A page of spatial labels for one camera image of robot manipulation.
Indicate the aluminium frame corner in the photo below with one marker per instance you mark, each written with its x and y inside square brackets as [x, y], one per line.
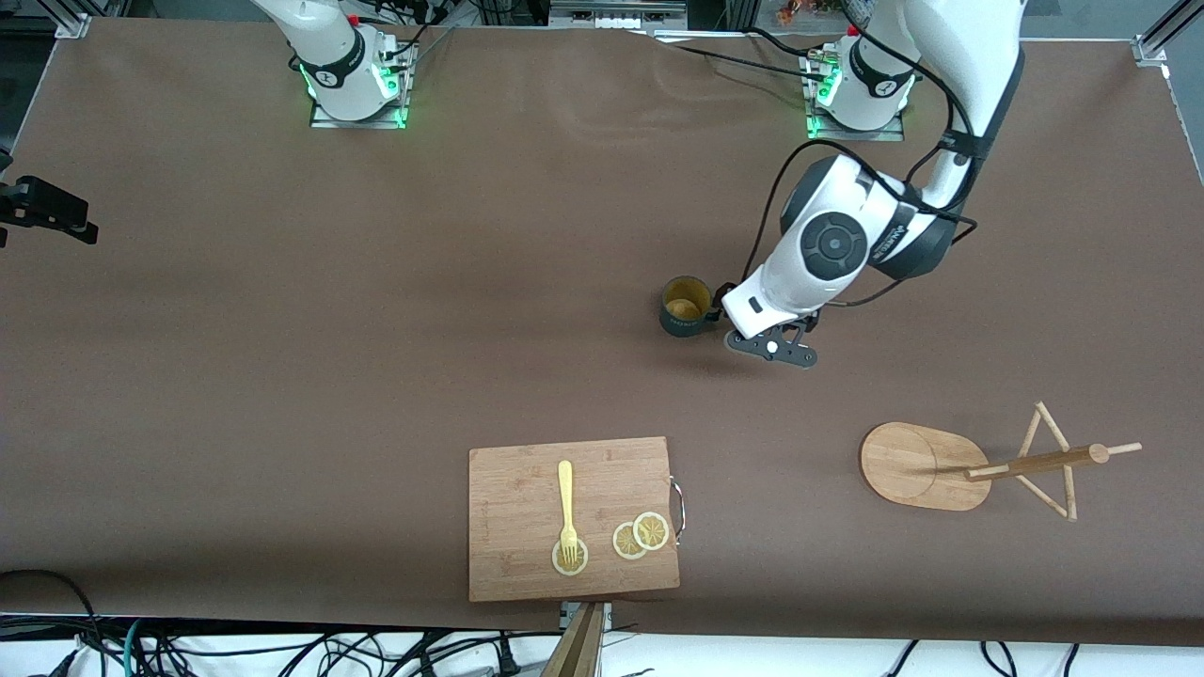
[1149, 45]
[73, 23]

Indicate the teal cup yellow inside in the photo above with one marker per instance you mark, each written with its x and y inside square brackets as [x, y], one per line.
[679, 324]

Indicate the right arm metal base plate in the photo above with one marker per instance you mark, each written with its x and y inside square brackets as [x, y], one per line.
[329, 122]

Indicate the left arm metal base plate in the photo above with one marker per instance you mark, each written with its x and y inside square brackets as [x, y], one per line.
[884, 134]

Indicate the yellow plastic fork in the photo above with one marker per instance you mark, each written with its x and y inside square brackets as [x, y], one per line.
[565, 489]

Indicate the grey power strip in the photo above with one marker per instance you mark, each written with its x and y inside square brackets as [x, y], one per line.
[611, 17]

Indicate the lemon slice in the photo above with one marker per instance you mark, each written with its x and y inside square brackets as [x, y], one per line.
[651, 531]
[622, 543]
[580, 562]

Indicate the wooden beam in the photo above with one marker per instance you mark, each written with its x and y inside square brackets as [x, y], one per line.
[578, 653]

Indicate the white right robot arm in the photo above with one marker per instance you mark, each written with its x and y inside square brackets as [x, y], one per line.
[329, 56]

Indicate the wooden cutting board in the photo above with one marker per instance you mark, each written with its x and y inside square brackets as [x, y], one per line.
[517, 508]

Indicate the small metal bracket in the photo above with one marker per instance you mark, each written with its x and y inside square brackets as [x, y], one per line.
[567, 613]

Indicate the wooden cup rack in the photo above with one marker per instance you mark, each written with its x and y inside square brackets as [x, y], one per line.
[912, 465]

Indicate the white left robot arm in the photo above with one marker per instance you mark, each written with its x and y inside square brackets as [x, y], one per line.
[832, 244]

